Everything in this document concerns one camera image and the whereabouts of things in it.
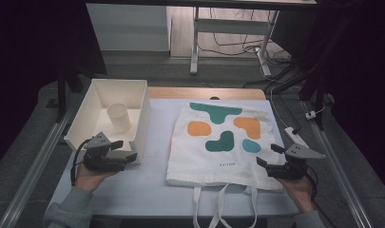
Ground white tote bag coloured blobs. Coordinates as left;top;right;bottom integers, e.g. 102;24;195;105
165;102;284;228

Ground white cabinet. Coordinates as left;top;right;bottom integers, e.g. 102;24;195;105
86;3;172;52

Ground hand-held gripper black cable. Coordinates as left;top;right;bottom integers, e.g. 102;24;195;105
69;138;93;187
305;165;319;203

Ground left hand-held gripper black cable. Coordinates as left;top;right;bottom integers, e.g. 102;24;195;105
69;138;93;187

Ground black stand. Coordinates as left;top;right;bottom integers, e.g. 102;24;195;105
55;63;85;123
298;56;327;131

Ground small white plug adaptor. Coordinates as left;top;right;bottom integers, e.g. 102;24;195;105
304;105;326;121

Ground right hand-held gripper black cable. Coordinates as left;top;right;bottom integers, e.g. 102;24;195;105
305;165;319;203

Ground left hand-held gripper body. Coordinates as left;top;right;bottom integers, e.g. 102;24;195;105
82;131;128;173

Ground tangle of floor cables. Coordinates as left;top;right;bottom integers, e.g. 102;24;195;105
196;8;303;134

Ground white storage box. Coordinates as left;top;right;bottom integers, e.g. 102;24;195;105
64;78;151;164

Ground metal rail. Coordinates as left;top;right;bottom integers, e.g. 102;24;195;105
302;101;374;228
0;105;75;228

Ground person's right hand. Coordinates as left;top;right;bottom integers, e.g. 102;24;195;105
277;175;317;214

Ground white desk frame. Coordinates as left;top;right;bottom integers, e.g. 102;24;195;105
189;5;280;77

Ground person's left hand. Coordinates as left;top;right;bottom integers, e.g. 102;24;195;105
74;162;118;193

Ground white table mat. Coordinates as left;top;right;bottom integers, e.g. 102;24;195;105
45;98;308;219

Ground white power strip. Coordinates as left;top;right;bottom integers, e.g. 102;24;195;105
283;126;311;149

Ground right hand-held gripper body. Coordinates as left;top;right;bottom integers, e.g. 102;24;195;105
265;142;327;181

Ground white cup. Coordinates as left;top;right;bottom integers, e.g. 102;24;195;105
106;103;132;134

